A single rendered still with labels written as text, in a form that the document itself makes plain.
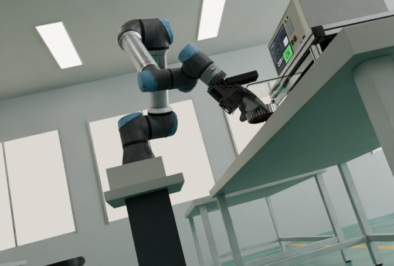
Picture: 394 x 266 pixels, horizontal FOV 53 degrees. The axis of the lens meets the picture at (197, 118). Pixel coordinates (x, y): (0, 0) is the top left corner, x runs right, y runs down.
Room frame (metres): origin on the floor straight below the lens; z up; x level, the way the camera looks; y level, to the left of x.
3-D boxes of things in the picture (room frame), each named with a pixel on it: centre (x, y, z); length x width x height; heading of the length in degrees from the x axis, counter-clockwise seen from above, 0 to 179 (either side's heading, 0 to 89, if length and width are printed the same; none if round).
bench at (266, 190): (4.09, -0.22, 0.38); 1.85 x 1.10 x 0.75; 8
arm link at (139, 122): (1.72, 0.29, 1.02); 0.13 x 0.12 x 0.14; 114
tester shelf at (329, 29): (1.76, -0.68, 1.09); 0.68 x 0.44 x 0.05; 8
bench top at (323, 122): (1.75, -0.60, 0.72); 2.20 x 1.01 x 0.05; 8
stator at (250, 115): (1.29, -0.22, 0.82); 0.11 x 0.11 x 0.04
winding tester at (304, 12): (1.75, -0.68, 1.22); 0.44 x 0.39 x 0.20; 8
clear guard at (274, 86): (1.83, -0.35, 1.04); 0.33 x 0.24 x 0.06; 98
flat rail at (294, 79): (1.73, -0.46, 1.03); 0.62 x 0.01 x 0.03; 8
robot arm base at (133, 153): (1.72, 0.30, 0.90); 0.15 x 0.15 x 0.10
